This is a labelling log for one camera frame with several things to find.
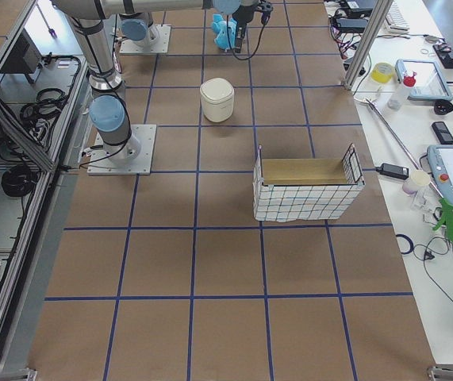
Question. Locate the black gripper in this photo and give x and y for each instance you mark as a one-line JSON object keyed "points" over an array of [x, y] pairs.
{"points": [[243, 15]]}

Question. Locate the white trash can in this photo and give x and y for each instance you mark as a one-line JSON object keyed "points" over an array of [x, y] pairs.
{"points": [[217, 99]]}

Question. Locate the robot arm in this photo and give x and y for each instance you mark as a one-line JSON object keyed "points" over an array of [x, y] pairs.
{"points": [[86, 18]]}

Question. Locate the blue teddy bear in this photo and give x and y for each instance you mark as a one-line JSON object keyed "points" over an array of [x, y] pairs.
{"points": [[225, 31]]}

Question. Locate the long metal rod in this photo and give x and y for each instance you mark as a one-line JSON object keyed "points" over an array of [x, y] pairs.
{"points": [[415, 163]]}

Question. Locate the yellow tape roll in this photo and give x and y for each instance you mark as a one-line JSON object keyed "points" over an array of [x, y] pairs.
{"points": [[382, 72]]}

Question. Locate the clear bottle red cap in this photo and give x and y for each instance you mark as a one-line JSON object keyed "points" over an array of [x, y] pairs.
{"points": [[400, 95]]}

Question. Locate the far teach pendant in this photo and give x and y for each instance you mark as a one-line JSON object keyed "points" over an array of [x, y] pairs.
{"points": [[430, 84]]}

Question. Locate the black power adapter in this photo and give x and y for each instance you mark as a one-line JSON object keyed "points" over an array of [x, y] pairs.
{"points": [[393, 171]]}

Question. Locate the black remote device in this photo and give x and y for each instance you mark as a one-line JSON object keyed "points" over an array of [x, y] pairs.
{"points": [[442, 132]]}

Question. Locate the small white cup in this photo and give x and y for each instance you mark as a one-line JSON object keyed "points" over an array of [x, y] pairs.
{"points": [[417, 180]]}

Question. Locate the blue tape roll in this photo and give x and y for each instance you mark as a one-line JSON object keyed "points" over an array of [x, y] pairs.
{"points": [[405, 244]]}

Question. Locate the green plastic gun tool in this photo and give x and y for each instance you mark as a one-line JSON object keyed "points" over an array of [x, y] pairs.
{"points": [[446, 218]]}

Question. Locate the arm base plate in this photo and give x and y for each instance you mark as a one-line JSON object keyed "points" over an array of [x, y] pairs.
{"points": [[134, 158], [147, 37]]}

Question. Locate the aluminium frame post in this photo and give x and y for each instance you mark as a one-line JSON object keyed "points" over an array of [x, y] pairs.
{"points": [[374, 24]]}

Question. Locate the wire basket with cardboard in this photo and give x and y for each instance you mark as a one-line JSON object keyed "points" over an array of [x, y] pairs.
{"points": [[305, 189]]}

